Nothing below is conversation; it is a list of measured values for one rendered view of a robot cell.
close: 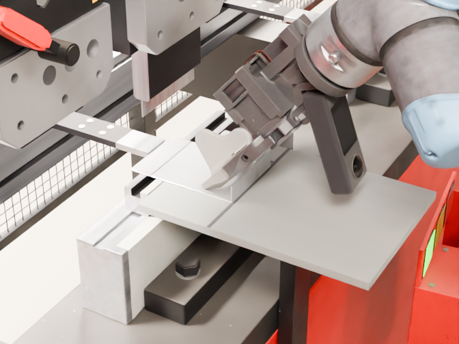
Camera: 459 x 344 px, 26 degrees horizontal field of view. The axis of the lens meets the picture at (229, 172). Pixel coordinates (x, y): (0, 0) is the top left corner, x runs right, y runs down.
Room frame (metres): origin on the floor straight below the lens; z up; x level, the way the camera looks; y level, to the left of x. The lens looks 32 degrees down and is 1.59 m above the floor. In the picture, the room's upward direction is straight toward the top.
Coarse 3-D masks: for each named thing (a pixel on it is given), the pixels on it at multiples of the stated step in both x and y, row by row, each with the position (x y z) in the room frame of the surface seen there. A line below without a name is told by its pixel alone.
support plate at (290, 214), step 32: (256, 160) 0.95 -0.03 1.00; (288, 160) 0.95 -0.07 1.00; (320, 160) 0.95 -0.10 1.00; (160, 192) 0.88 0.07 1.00; (192, 192) 0.88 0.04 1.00; (256, 192) 0.88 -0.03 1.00; (288, 192) 0.88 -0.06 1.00; (320, 192) 0.88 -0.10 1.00; (352, 192) 0.88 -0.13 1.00; (384, 192) 0.88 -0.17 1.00; (416, 192) 0.88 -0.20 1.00; (192, 224) 0.83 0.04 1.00; (224, 224) 0.83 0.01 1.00; (256, 224) 0.83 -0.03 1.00; (288, 224) 0.83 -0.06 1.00; (320, 224) 0.83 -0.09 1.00; (352, 224) 0.83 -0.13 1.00; (384, 224) 0.83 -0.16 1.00; (416, 224) 0.84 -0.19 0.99; (288, 256) 0.77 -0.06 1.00; (320, 256) 0.77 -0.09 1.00; (352, 256) 0.77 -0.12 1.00; (384, 256) 0.77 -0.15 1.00
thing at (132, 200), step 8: (216, 112) 1.06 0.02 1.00; (224, 112) 1.06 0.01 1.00; (208, 120) 1.04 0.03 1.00; (216, 120) 1.05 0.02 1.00; (224, 120) 1.06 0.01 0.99; (232, 120) 1.04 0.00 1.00; (200, 128) 1.02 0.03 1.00; (208, 128) 1.03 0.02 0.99; (216, 128) 1.02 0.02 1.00; (224, 128) 1.02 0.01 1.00; (232, 128) 1.04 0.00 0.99; (192, 136) 1.00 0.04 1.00; (144, 176) 0.92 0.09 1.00; (128, 184) 0.90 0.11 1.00; (136, 184) 0.90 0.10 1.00; (144, 184) 0.91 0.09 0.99; (128, 192) 0.89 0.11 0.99; (136, 192) 0.90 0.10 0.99; (128, 200) 0.89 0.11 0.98; (136, 200) 0.89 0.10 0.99; (128, 208) 0.89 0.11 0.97; (136, 208) 0.89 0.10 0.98
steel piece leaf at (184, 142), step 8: (168, 144) 0.98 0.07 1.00; (176, 144) 0.98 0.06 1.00; (184, 144) 0.98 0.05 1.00; (152, 152) 0.96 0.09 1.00; (160, 152) 0.96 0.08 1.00; (168, 152) 0.96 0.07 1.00; (176, 152) 0.96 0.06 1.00; (144, 160) 0.95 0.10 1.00; (152, 160) 0.95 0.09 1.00; (160, 160) 0.95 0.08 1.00; (168, 160) 0.95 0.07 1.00; (136, 168) 0.93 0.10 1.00; (144, 168) 0.93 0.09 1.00; (152, 168) 0.93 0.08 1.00
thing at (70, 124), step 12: (72, 120) 1.03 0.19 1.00; (84, 120) 1.03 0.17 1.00; (96, 120) 1.03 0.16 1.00; (72, 132) 1.01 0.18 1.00; (84, 132) 1.00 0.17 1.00; (96, 132) 1.00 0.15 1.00; (108, 132) 1.00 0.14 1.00; (120, 132) 1.00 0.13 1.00; (132, 132) 1.00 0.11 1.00; (108, 144) 0.99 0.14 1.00; (120, 144) 0.98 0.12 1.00; (132, 144) 0.98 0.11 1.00; (144, 144) 0.98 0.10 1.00; (156, 144) 0.98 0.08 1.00; (144, 156) 0.96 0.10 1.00
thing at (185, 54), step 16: (192, 32) 0.97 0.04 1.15; (176, 48) 0.95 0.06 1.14; (192, 48) 0.97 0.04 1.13; (144, 64) 0.90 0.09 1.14; (160, 64) 0.92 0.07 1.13; (176, 64) 0.95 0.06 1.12; (192, 64) 0.97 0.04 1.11; (144, 80) 0.90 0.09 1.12; (160, 80) 0.92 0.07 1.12; (176, 80) 0.95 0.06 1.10; (192, 80) 0.99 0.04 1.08; (144, 96) 0.90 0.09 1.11; (160, 96) 0.93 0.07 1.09; (144, 112) 0.91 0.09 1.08
